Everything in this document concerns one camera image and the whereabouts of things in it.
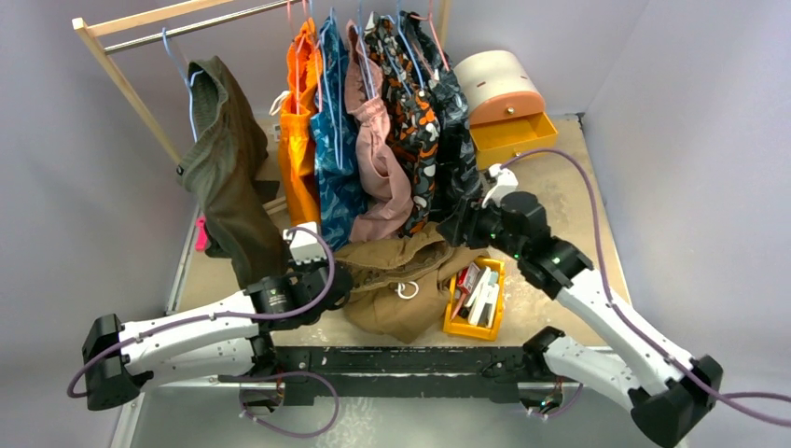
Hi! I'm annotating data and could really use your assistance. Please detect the tan brown shorts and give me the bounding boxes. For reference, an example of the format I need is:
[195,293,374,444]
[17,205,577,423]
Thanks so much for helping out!
[335,223,489,343]

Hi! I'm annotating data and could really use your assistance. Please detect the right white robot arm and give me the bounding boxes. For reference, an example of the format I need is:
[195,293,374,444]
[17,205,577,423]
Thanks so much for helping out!
[437,191,724,447]

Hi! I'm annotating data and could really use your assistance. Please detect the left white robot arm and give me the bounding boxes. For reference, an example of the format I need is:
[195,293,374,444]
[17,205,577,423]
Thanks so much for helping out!
[77,261,354,411]

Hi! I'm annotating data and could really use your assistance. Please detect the dark grey patterned shorts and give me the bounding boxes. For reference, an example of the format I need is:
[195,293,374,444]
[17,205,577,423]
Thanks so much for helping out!
[399,11,482,222]

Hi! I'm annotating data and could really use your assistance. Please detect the pink shorts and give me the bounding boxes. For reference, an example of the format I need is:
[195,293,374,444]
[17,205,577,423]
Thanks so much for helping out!
[343,21,413,243]

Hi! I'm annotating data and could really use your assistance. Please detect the blue patterned shorts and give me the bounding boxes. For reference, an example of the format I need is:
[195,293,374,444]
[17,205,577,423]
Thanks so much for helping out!
[310,15,368,250]

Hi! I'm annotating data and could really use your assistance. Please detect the orange black patterned shorts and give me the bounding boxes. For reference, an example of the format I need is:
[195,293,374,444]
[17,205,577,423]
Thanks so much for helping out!
[364,12,440,236]

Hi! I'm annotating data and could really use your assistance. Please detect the olive green shorts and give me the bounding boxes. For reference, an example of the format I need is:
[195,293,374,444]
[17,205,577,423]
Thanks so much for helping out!
[178,56,288,289]

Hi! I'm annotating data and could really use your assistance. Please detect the light blue hanger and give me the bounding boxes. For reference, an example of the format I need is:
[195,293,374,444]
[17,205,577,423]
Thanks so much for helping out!
[160,27,203,143]

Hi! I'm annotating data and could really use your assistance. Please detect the yellow bin with items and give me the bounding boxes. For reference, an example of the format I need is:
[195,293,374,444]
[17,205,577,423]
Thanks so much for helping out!
[442,258,506,342]

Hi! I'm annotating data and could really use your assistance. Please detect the cream orange drawer box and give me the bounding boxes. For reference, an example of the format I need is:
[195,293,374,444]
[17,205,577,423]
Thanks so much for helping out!
[454,49,558,171]

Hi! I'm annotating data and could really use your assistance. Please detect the pink clip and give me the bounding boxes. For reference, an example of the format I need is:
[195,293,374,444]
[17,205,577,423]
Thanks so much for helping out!
[194,216,208,252]

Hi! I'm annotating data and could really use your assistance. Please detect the wooden clothes rack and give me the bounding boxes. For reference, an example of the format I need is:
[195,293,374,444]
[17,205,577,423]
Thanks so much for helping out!
[71,0,452,217]

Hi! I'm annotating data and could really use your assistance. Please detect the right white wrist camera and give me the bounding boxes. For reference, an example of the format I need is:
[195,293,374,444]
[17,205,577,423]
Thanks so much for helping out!
[481,163,519,208]

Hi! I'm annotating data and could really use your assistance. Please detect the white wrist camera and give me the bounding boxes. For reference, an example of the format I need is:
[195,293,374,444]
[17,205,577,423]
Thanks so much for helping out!
[481,163,519,208]
[283,221,327,265]

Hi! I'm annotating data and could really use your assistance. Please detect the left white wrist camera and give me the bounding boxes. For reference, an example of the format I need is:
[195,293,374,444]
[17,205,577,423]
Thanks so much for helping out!
[283,221,327,265]

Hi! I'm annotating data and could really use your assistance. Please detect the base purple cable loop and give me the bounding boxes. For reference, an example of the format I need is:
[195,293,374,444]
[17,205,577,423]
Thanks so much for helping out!
[238,371,341,441]

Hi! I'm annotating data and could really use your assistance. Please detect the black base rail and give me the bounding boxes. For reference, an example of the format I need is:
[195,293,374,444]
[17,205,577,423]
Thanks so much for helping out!
[215,344,582,410]

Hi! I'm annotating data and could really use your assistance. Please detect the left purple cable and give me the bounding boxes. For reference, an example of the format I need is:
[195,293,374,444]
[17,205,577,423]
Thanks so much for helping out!
[66,226,338,399]

